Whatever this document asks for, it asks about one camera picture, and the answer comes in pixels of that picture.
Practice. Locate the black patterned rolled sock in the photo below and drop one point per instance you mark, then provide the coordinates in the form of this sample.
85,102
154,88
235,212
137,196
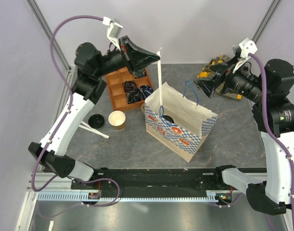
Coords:
134,96

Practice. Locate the checkered paper takeout bag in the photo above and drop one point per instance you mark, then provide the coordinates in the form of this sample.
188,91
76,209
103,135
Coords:
192,122

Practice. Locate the camouflage cloth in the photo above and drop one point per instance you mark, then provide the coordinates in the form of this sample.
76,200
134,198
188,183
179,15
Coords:
212,66

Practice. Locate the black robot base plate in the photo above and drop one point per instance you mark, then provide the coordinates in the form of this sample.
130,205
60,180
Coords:
154,183

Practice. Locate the green blue rolled sock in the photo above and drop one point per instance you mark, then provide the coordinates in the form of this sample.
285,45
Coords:
140,73

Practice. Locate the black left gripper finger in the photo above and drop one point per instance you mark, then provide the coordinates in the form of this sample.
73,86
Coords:
143,61
137,51

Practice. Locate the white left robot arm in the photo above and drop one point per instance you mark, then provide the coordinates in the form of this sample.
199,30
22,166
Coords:
85,93

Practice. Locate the blue striped rolled sock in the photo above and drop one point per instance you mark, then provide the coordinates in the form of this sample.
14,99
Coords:
146,91

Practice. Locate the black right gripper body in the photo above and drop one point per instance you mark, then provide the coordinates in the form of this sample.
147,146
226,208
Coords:
229,71

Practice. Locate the paper cup near tray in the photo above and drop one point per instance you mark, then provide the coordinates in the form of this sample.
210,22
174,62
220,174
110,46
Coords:
117,120

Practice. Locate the dark rolled sock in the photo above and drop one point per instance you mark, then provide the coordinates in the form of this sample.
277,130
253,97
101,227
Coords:
129,86

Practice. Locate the aluminium frame rail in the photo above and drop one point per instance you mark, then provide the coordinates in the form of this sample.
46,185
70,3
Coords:
64,185

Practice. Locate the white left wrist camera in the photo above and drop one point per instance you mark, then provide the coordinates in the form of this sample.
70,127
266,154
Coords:
113,30

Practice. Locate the orange compartment tray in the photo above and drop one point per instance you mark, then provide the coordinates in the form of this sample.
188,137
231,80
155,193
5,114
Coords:
117,93

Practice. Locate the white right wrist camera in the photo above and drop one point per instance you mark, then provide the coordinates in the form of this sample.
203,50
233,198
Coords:
247,46

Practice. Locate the cardboard cup carrier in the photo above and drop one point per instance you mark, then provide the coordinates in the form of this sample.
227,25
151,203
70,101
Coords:
143,108

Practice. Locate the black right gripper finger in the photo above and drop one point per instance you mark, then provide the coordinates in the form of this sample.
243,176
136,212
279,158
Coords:
208,78
208,86

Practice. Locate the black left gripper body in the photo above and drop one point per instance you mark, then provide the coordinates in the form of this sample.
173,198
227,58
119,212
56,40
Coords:
129,57

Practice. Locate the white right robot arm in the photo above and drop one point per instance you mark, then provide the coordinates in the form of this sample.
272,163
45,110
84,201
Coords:
274,116

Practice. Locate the black plastic cup lid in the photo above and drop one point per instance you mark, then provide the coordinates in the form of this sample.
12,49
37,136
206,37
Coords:
96,121

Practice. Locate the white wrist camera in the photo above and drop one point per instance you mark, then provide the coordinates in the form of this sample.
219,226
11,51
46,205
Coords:
113,30
247,46

